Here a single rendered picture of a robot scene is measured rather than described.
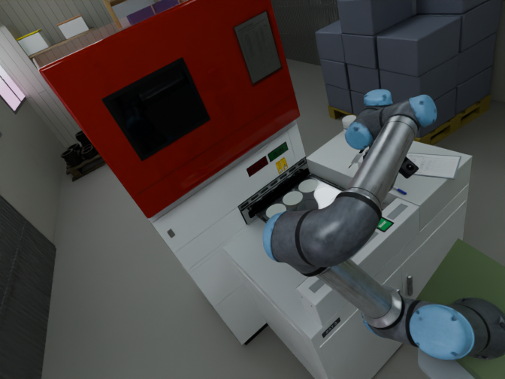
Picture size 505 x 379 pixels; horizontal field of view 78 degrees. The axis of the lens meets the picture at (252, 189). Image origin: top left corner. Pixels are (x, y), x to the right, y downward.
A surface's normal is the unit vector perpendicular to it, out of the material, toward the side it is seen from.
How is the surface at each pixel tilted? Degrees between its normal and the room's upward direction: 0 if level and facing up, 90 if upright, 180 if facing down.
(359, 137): 90
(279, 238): 50
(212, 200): 90
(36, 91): 90
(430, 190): 0
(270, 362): 0
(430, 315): 41
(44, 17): 90
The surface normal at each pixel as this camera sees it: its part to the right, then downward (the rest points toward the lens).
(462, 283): -0.83, -0.18
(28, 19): 0.43, 0.44
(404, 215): -0.32, -0.75
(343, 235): -0.06, 0.02
